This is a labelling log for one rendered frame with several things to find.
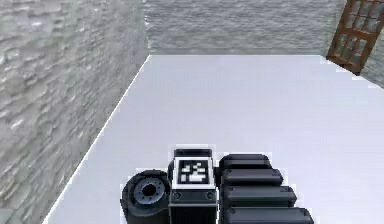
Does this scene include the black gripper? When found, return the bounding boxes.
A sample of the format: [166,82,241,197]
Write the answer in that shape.
[120,169,172,224]

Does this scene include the brown wooden glazed door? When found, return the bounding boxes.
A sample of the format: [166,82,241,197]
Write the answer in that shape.
[325,0,384,76]

